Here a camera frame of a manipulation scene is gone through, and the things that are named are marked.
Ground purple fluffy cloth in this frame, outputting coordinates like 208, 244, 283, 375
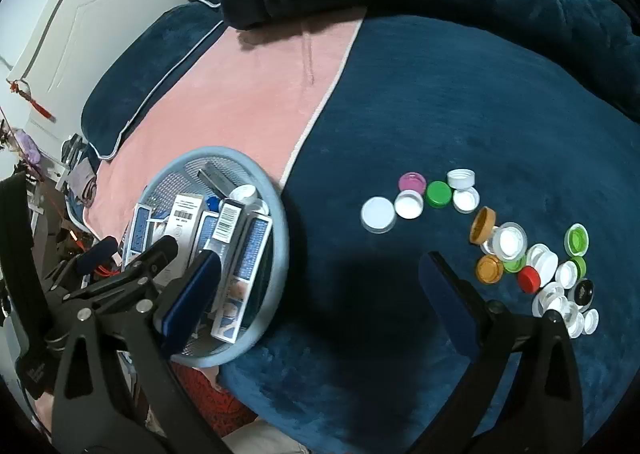
12, 130, 41, 165

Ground pink towel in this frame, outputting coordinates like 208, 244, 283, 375
80, 16, 365, 255

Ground red charging cable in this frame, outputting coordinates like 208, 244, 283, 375
67, 229, 121, 279

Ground red patterned cloth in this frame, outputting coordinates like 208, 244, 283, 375
172, 364, 258, 440

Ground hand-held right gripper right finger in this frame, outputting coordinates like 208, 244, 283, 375
405, 250, 586, 454

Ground red tassel ornament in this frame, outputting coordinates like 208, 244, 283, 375
7, 78, 55, 121

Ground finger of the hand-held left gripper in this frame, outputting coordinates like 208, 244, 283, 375
45, 236, 119, 291
65, 235, 179, 303

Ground grey purple clothes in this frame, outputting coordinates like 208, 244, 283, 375
65, 154, 98, 207

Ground beige trousers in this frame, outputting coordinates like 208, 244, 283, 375
222, 416, 321, 454

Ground pile of bottle caps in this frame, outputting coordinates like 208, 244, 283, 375
360, 168, 601, 339

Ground light blue plastic basket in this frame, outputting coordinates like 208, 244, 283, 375
120, 147, 291, 369

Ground white bed headboard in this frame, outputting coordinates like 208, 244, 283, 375
0, 0, 241, 175

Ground dark blue bed sheet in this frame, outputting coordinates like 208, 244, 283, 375
220, 16, 640, 454

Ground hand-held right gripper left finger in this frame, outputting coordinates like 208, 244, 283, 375
52, 250, 236, 454

